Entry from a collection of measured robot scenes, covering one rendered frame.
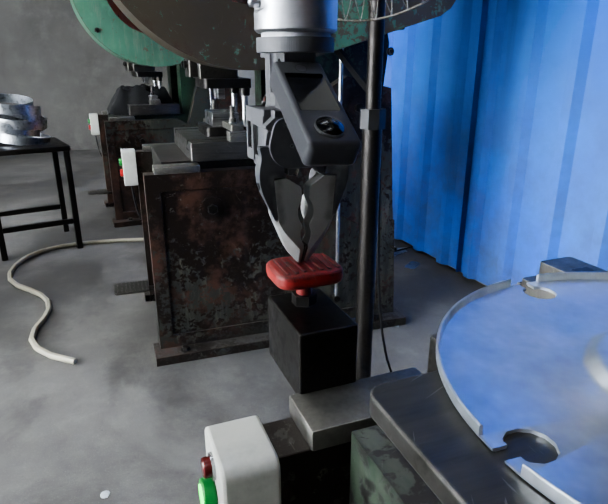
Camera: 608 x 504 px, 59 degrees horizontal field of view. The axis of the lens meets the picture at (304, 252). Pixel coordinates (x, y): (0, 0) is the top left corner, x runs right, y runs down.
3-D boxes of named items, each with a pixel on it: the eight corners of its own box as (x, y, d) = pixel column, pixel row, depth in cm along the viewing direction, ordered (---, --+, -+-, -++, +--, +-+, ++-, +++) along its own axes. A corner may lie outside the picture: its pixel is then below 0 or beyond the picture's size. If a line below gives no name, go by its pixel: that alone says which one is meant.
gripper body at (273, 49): (312, 158, 59) (313, 40, 55) (346, 173, 51) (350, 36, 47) (244, 163, 56) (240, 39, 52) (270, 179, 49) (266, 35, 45)
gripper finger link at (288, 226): (286, 247, 59) (284, 163, 56) (305, 265, 54) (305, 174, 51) (258, 250, 58) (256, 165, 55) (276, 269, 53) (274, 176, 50)
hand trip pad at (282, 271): (282, 350, 53) (281, 278, 50) (263, 324, 58) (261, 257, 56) (346, 337, 55) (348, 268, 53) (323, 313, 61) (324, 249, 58)
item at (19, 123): (1, 262, 270) (-32, 97, 243) (-8, 238, 305) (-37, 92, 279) (84, 247, 290) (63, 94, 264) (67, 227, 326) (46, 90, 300)
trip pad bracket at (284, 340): (300, 498, 55) (300, 325, 48) (271, 439, 63) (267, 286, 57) (353, 482, 57) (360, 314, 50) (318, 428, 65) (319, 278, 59)
